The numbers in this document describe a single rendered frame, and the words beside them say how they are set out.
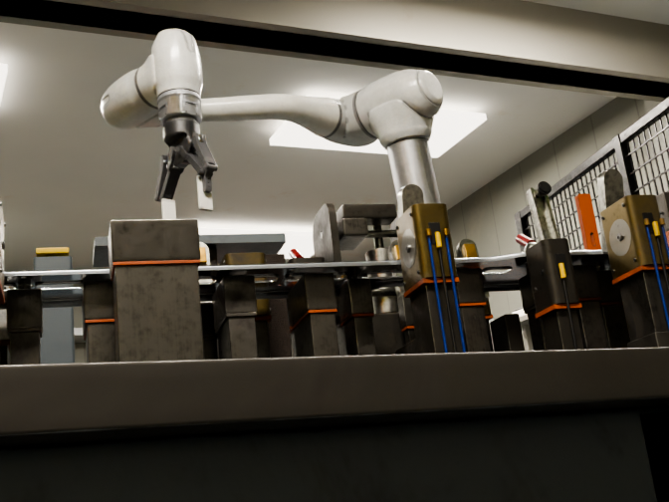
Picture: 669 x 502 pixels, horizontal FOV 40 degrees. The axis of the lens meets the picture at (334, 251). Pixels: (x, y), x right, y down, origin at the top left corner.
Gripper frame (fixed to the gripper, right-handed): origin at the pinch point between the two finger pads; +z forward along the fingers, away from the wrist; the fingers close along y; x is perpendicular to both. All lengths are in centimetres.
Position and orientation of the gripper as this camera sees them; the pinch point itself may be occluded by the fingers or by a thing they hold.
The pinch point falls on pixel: (187, 215)
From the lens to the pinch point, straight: 189.1
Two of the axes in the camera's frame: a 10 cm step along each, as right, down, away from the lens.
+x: 7.6, 1.1, 6.5
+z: 1.1, 9.5, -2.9
